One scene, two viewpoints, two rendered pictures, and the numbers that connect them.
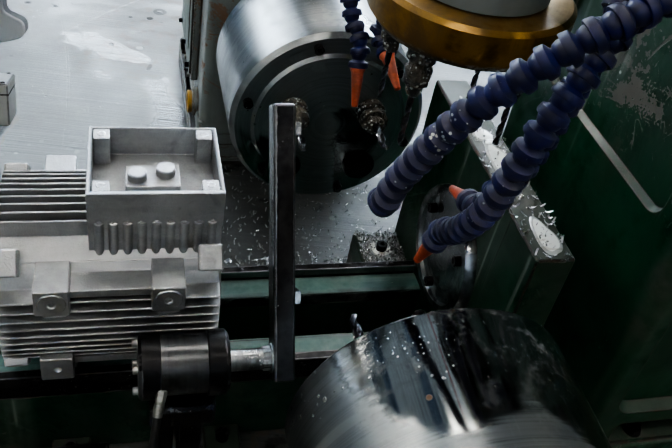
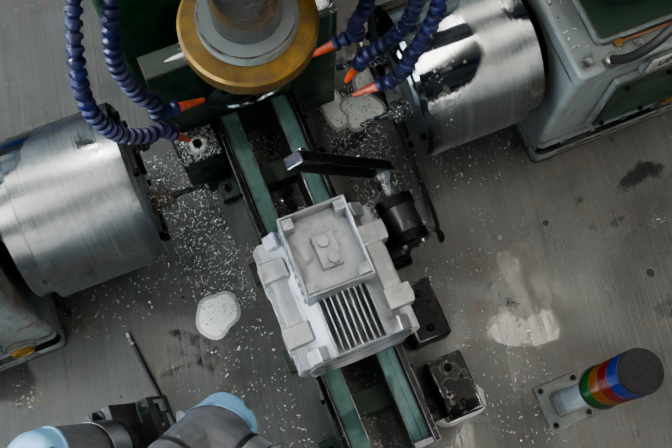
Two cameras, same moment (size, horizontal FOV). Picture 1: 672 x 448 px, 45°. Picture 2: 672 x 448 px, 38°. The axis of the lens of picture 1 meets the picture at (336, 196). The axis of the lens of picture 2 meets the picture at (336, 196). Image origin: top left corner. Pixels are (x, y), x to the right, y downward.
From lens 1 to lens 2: 1.15 m
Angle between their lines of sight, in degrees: 55
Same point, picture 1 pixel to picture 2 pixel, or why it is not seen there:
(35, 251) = (385, 311)
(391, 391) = (460, 81)
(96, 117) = not seen: outside the picture
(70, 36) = not seen: outside the picture
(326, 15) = (96, 170)
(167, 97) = not seen: outside the picture
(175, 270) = (369, 228)
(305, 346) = (314, 178)
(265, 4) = (66, 233)
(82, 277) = (387, 282)
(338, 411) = (461, 110)
